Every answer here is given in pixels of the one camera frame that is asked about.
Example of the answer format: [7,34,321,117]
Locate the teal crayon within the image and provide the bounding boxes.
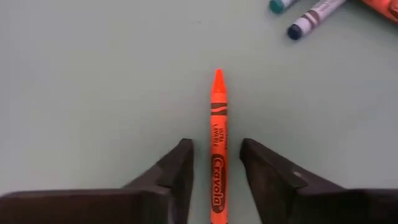
[287,0,346,41]
[269,0,298,15]

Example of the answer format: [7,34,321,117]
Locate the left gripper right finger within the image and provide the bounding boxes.
[239,138,398,224]

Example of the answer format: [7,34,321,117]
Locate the orange crayon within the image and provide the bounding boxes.
[360,0,398,25]
[210,68,229,224]

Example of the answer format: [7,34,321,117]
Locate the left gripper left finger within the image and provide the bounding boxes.
[0,138,195,224]

